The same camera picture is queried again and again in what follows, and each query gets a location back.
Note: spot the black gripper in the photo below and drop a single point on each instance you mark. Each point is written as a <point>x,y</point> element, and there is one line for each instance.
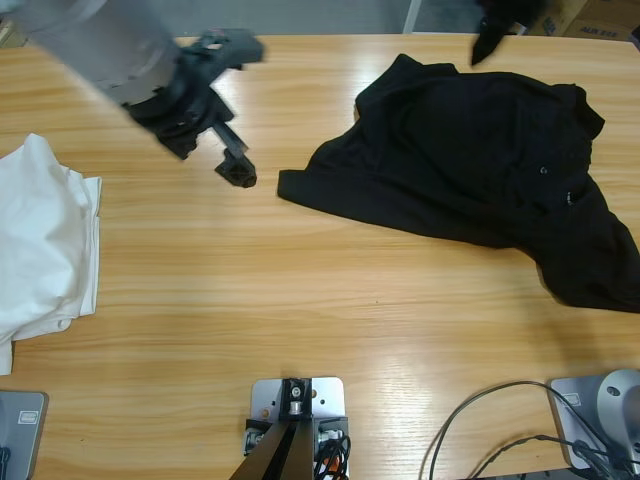
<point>515,15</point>
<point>185,100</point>

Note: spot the black Unitree polo shirt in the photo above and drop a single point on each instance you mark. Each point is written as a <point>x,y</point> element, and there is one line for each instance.
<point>470,160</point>

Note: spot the white block with dark post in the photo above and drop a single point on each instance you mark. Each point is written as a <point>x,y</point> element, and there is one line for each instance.
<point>296,430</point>

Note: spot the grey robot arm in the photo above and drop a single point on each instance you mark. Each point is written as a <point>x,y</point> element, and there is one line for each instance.
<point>95,45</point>

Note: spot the white metal post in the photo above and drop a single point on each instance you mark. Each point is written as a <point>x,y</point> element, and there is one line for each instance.
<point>412,15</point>

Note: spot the brown cardboard box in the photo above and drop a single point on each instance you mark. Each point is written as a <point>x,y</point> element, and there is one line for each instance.
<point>595,15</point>

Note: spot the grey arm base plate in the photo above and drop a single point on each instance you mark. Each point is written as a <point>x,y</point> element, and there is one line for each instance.
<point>590,420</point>
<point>20,435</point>

